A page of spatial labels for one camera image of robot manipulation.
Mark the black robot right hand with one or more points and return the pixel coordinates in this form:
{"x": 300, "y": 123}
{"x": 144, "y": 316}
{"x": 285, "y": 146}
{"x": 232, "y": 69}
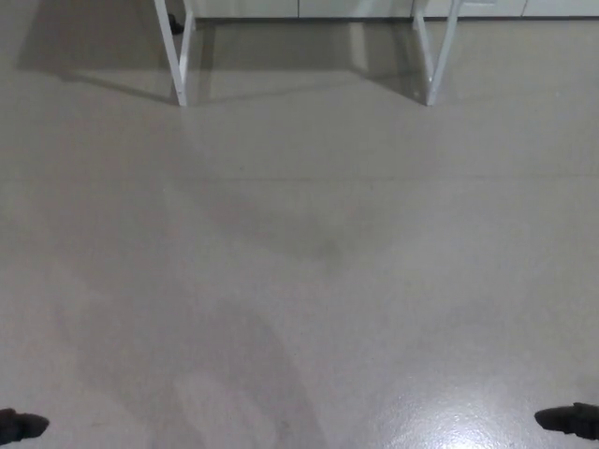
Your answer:
{"x": 568, "y": 418}

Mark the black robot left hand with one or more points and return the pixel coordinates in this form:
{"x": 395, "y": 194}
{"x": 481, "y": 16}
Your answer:
{"x": 21, "y": 424}

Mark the small black floor object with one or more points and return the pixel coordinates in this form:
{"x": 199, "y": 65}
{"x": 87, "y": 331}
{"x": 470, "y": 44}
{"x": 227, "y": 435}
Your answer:
{"x": 176, "y": 24}

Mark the white cabinet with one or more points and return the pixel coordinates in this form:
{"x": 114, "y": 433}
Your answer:
{"x": 327, "y": 7}

